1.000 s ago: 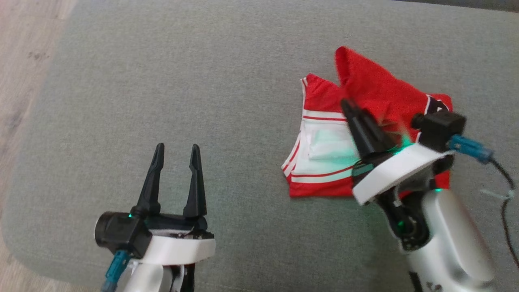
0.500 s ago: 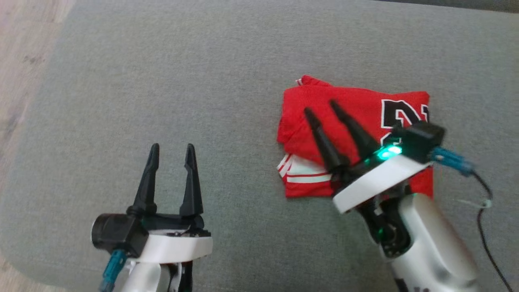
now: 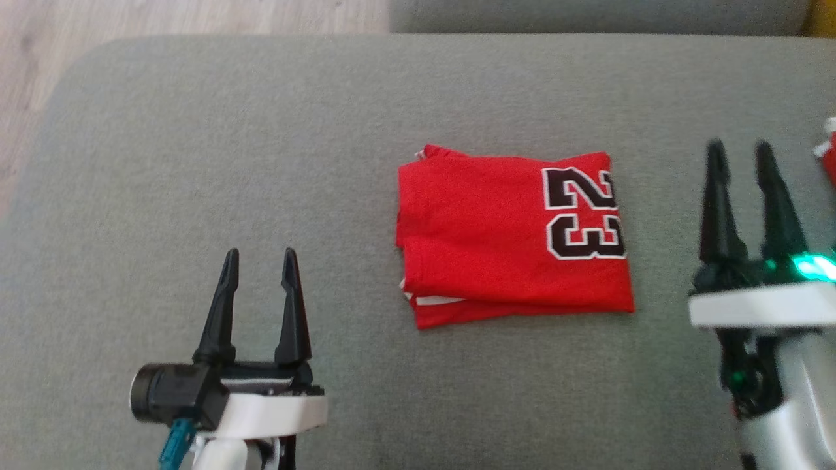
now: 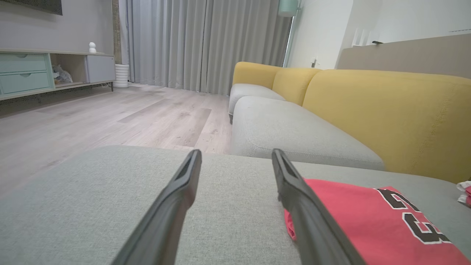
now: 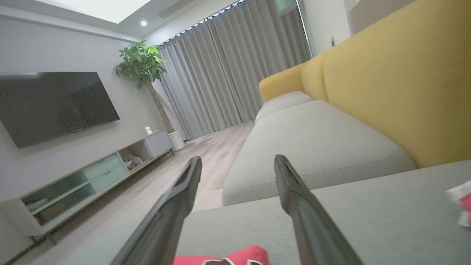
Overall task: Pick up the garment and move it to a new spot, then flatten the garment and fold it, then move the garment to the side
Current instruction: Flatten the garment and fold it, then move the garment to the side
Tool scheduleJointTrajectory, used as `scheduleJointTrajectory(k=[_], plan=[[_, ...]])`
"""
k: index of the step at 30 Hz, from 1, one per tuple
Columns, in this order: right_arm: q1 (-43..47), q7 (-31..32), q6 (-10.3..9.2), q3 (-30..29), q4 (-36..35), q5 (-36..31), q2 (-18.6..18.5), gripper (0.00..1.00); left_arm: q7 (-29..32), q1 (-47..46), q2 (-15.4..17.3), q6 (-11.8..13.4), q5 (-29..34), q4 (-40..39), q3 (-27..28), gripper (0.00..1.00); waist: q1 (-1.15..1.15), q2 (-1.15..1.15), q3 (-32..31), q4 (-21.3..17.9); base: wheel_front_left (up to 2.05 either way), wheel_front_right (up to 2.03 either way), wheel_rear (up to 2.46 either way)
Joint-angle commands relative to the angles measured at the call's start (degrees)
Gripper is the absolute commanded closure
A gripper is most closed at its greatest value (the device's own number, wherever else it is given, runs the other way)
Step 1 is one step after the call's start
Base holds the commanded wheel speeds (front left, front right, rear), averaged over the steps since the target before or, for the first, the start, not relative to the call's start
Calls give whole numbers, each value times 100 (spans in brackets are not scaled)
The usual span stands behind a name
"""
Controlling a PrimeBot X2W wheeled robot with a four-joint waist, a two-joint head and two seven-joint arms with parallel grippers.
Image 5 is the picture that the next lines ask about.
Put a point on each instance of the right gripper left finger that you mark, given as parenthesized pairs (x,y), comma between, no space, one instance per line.
(165,221)

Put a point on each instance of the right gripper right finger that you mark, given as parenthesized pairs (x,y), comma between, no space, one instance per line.
(312,224)

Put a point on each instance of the red garment with white stripes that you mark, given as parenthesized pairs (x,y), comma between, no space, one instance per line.
(254,255)

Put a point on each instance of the folded red garment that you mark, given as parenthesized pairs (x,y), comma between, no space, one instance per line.
(464,202)

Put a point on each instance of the grey bundle in cabinet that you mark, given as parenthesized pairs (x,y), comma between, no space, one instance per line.
(133,161)

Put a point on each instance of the teal cabinet drawer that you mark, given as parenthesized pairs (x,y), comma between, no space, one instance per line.
(109,178)
(103,166)

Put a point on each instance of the white cabinet door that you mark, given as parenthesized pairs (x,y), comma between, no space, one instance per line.
(158,144)

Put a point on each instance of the grey sofa seat cushion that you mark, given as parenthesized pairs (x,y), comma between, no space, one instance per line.
(283,103)
(316,147)

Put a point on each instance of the white ribbed plant pot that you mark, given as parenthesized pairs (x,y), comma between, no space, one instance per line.
(176,140)

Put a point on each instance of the small white figurine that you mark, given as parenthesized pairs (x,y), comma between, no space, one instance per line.
(148,130)

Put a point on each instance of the low white TV cabinet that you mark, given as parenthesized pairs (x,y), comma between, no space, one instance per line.
(73,195)

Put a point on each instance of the green potted tree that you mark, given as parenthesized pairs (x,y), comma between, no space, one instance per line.
(141,64)

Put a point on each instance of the black flat television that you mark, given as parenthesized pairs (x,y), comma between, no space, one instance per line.
(55,106)

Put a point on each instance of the grey pleated curtain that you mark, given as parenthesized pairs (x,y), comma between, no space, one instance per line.
(228,70)

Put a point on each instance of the yellow and grey sofa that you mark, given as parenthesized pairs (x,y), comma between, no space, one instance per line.
(404,84)

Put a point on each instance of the round ceiling spotlight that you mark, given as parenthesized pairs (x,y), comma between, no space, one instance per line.
(143,23)

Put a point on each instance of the ceiling air vent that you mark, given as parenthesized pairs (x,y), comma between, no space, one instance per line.
(176,8)

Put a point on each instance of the wall switch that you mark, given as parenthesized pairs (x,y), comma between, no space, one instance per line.
(333,41)

